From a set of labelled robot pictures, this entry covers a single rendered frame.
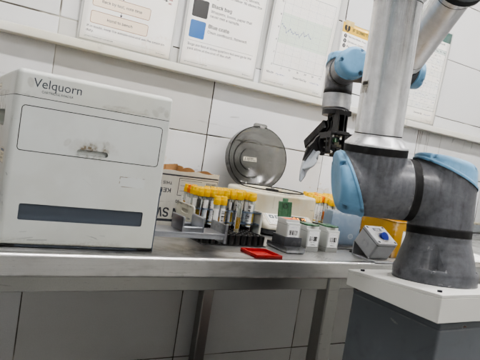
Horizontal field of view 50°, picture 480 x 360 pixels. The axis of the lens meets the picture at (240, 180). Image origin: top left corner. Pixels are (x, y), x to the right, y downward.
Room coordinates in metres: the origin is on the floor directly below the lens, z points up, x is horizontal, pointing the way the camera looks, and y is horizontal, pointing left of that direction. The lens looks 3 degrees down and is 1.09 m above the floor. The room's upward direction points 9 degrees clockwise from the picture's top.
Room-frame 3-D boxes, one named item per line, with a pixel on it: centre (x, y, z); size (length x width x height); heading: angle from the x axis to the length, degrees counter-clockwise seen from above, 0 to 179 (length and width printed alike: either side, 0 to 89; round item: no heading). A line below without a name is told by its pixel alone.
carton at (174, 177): (1.44, 0.23, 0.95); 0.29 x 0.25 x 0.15; 32
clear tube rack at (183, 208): (1.33, 0.04, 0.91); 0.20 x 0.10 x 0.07; 122
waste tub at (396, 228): (1.46, -0.46, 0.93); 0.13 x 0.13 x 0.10; 31
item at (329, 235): (1.33, -0.25, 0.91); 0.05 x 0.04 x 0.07; 32
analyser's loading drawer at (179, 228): (1.06, 0.11, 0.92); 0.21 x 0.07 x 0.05; 122
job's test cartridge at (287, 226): (1.24, -0.13, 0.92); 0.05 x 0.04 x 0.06; 29
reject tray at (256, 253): (1.12, -0.07, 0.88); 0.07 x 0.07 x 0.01; 32
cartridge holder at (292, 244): (1.24, -0.14, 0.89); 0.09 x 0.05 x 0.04; 29
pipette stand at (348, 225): (1.42, -0.30, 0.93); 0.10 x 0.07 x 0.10; 117
